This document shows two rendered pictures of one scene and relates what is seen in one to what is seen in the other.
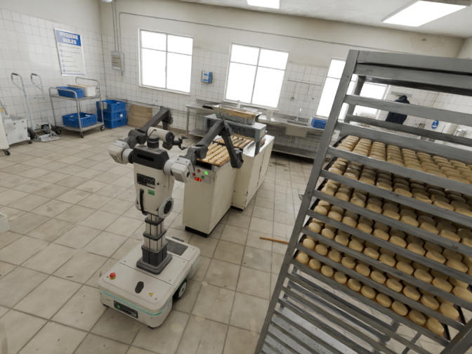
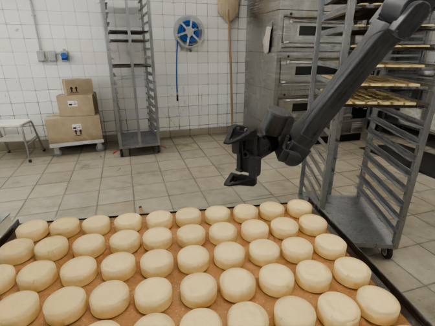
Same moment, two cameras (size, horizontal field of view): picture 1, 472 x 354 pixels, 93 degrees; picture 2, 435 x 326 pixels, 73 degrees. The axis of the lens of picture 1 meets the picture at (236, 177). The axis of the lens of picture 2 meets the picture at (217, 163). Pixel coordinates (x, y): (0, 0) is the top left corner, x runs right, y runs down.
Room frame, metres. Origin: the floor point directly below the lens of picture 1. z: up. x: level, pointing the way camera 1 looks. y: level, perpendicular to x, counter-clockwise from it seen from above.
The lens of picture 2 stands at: (2.35, 0.61, 1.22)
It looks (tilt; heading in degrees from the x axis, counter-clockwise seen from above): 21 degrees down; 246
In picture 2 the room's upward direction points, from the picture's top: straight up
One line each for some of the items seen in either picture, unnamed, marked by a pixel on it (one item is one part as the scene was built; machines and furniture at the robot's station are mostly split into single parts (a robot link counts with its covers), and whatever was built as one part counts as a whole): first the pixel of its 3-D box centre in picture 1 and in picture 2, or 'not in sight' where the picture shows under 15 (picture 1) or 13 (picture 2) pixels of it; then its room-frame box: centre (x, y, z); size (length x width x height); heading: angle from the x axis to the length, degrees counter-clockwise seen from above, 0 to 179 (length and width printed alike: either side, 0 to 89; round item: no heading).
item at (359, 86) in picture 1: (313, 218); (336, 103); (1.20, -0.51, 0.97); 0.03 x 0.03 x 1.70; 61
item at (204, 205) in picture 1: (211, 188); not in sight; (2.34, 0.26, 0.45); 0.70 x 0.34 x 0.90; 164
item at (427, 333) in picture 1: (358, 294); (395, 96); (0.68, -0.58, 0.96); 0.64 x 0.03 x 0.03; 61
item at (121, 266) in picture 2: not in sight; (118, 266); (2.34, 0.23, 0.91); 0.05 x 0.05 x 0.02
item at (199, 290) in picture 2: not in sight; (199, 289); (2.25, 0.32, 0.91); 0.05 x 0.05 x 0.02
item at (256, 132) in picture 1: (233, 133); not in sight; (2.82, 0.12, 1.01); 0.72 x 0.33 x 0.34; 74
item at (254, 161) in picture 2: not in sight; (237, 173); (2.05, 0.06, 0.95); 0.09 x 0.07 x 0.07; 30
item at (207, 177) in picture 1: (199, 173); not in sight; (1.99, 0.36, 0.77); 0.24 x 0.04 x 0.14; 74
